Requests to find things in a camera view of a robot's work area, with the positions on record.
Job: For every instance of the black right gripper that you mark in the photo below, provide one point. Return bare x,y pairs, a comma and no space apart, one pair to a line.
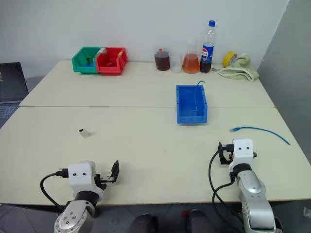
226,157

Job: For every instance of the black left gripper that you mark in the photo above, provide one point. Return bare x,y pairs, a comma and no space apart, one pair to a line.
103,180

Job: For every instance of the small white adapter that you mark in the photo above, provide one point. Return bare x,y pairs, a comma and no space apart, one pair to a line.
84,133

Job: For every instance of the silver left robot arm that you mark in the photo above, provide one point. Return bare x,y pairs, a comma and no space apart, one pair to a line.
73,216

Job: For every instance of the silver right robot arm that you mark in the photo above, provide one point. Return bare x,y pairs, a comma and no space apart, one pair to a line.
255,199

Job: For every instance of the blue plastic bin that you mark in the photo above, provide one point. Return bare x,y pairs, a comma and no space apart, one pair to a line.
189,104

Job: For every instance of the dark rounded shape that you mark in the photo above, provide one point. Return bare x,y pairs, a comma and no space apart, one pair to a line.
200,222
143,224

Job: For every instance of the pale green towel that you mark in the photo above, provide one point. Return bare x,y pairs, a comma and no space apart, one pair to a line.
240,70

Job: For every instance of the flask with orange liquid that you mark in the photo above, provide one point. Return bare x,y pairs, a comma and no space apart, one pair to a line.
190,65

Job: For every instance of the yellow tape roll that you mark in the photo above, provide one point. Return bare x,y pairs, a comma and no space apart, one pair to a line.
227,60

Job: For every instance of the empty clear beaker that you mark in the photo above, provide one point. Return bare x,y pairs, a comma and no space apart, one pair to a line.
176,65

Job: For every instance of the Pepsi cola bottle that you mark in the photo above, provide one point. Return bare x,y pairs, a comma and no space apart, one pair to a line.
207,53

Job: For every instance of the red plastic bin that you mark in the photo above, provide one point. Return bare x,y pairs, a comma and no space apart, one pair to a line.
109,69

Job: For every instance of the beaker with dark liquid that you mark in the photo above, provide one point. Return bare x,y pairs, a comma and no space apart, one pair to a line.
162,61

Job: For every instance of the small red part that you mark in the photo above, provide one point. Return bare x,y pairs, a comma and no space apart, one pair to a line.
111,61

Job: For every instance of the small blue part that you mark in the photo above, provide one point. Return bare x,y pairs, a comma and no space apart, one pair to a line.
87,64

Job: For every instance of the green plastic bin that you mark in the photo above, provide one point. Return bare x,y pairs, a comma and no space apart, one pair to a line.
81,64

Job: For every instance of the dark grey laptop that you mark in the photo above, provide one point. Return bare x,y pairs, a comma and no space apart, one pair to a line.
11,82

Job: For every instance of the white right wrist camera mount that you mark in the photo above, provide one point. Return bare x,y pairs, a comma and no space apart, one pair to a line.
243,153

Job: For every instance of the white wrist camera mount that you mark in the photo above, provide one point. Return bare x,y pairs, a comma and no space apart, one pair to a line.
80,177
243,153

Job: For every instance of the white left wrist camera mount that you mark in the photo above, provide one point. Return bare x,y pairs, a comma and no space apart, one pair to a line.
80,177

